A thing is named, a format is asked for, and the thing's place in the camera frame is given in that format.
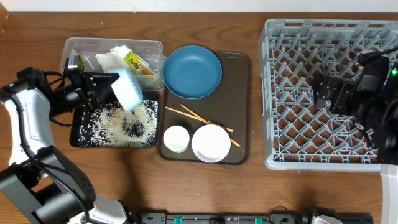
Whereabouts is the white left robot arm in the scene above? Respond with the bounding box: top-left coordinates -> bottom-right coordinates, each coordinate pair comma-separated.
1,56 -> 152,223

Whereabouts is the wooden chopstick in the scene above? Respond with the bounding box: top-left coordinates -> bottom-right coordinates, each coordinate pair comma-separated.
180,104 -> 241,147
165,106 -> 233,133

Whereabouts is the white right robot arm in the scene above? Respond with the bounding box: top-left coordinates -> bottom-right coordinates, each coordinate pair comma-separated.
325,47 -> 397,224

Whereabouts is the green snack wrapper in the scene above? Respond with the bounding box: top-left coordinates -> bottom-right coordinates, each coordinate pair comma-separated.
124,51 -> 160,86

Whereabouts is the light blue bowl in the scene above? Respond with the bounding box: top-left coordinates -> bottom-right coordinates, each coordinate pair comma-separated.
109,68 -> 144,111

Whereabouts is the spilled white rice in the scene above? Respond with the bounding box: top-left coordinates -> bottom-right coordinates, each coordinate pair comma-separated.
76,99 -> 159,147

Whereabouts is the white pink bowl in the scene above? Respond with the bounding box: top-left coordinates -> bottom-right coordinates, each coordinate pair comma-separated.
192,124 -> 231,163

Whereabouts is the white crumpled napkin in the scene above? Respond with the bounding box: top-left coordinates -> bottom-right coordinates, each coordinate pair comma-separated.
96,45 -> 131,73

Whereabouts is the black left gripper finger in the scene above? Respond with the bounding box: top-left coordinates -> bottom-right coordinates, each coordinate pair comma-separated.
85,72 -> 120,93
88,88 -> 113,109

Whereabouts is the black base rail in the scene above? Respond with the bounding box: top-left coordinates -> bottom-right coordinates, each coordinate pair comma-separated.
138,212 -> 374,224

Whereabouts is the grey dishwasher rack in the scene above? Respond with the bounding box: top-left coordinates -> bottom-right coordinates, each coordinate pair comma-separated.
259,19 -> 397,172

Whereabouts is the black waste tray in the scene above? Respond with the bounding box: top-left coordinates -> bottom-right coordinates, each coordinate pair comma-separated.
69,91 -> 161,149

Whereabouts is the clear plastic bin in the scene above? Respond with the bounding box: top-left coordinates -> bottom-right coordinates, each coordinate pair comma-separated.
60,37 -> 167,91

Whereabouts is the dark blue bowl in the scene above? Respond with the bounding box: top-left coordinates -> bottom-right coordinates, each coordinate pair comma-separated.
163,45 -> 223,100

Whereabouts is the brown serving tray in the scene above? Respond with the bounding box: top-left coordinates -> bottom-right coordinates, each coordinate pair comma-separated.
157,52 -> 252,166

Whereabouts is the small white cup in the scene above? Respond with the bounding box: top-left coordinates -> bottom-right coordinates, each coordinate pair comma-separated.
163,126 -> 190,153

